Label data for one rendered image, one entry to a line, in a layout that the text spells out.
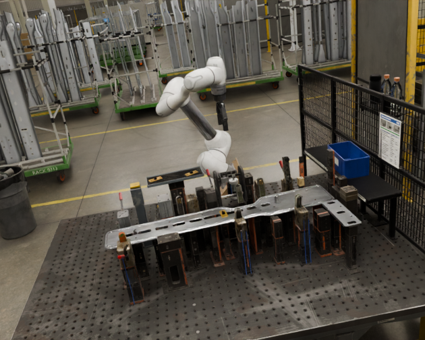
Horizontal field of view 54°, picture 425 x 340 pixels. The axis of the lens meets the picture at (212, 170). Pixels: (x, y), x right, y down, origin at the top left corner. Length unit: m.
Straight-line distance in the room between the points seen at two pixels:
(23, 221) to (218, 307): 3.19
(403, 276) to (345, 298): 0.36
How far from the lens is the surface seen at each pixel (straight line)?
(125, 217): 2.59
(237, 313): 2.28
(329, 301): 2.33
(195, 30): 9.25
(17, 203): 4.98
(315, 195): 2.64
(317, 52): 10.45
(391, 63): 4.54
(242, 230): 2.35
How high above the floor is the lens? 2.25
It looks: 23 degrees down
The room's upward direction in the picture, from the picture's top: 8 degrees counter-clockwise
